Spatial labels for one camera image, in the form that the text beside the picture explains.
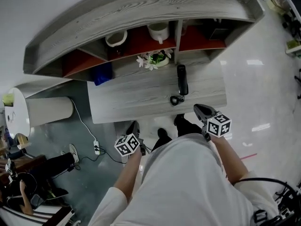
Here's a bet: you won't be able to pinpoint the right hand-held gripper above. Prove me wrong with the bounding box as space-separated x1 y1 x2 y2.
193 104 232 142

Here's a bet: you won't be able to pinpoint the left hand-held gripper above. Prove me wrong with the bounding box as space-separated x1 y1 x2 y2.
114 121 146 156

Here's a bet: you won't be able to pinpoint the black handheld device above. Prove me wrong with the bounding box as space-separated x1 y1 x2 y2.
170 64 189 106

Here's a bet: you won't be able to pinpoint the person's right forearm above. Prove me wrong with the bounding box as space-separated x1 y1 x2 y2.
211 135 250 186

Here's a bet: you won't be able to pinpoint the person's left forearm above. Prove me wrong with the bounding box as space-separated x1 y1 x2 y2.
113 149 143 203

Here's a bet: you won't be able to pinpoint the person's black trousers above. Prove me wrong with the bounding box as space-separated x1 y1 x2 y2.
151 119 203 153

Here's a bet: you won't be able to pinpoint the person's right black shoe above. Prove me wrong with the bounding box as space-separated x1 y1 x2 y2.
174 113 186 127

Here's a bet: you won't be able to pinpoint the grey wooden shelf unit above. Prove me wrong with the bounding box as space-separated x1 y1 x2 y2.
23 0 265 124

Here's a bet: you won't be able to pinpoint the blue cloth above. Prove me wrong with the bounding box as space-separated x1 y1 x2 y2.
94 62 113 86

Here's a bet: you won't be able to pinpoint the white pot with flowers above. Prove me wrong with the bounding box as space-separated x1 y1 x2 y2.
136 48 174 71

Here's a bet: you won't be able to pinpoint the person's white shirt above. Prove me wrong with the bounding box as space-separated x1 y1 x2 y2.
88 133 279 226

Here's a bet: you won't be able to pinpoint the dark box in shelf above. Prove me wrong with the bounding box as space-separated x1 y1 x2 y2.
209 27 230 41

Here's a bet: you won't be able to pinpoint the white cup left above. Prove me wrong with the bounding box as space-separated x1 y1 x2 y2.
105 30 128 48

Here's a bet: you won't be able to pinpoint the white cup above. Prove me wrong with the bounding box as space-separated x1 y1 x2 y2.
147 22 170 44
105 30 128 48

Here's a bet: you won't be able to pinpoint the white cup right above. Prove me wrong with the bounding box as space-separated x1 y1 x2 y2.
147 22 170 44

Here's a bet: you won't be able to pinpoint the light wooden stool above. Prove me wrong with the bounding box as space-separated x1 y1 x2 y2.
16 133 32 150

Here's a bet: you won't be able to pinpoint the white round table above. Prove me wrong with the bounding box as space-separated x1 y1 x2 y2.
4 87 75 138

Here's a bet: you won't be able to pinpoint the small black buckle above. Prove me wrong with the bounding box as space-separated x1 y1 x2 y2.
253 210 268 225

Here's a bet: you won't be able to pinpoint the yellow-green box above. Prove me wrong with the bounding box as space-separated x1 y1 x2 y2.
2 93 15 107

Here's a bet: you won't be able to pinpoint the white shelf unit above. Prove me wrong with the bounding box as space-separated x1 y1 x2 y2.
246 0 301 56

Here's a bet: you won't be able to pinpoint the black power cable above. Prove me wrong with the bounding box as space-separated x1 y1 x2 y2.
79 149 129 164

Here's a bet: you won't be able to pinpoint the white power cable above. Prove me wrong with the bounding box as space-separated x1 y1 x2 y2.
70 97 98 142

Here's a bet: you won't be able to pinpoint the thick black cable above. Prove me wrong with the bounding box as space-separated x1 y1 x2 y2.
234 177 301 195

